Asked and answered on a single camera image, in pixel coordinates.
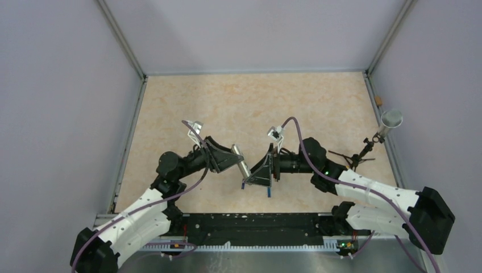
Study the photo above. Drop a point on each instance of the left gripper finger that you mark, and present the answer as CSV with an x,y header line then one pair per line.
x,y
226,161
215,148

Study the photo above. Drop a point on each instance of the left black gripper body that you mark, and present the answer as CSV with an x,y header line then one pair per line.
x,y
207,149

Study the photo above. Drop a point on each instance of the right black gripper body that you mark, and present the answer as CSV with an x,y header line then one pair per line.
x,y
275,164

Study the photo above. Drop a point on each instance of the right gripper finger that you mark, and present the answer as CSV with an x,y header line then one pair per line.
x,y
264,159
261,176

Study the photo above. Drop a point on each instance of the grey white remote control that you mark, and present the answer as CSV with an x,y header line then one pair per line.
x,y
242,165

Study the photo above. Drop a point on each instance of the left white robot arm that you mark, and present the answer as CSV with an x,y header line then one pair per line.
x,y
107,247

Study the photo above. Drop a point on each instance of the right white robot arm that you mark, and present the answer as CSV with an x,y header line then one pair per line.
x,y
423,216

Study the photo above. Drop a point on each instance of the small tan cork piece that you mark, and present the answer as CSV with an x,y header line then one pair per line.
x,y
378,101

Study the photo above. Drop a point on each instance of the silver microphone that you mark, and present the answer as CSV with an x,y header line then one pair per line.
x,y
390,119

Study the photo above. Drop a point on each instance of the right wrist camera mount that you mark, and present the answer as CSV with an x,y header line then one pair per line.
x,y
277,134

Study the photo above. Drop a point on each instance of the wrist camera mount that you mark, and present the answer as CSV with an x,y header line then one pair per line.
x,y
194,129
277,134

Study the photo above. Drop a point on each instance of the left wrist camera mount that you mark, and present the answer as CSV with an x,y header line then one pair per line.
x,y
194,129

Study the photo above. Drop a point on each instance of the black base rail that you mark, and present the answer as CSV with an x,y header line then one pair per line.
x,y
259,229

